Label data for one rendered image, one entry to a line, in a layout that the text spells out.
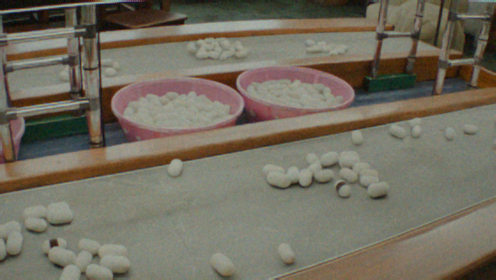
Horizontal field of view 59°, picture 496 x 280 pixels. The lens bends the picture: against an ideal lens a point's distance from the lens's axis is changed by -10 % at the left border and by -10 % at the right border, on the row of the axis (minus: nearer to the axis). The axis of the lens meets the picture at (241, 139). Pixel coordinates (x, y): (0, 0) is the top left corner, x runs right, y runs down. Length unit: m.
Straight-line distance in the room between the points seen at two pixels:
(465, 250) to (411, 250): 0.08
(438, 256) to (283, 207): 0.24
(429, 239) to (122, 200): 0.44
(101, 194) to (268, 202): 0.25
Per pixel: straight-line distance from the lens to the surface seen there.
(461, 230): 0.70
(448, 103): 1.17
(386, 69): 1.45
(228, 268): 0.57
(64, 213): 0.67
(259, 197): 0.72
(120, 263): 0.58
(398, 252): 0.62
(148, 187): 0.74
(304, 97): 1.10
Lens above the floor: 1.14
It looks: 27 degrees down
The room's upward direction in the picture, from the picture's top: 4 degrees clockwise
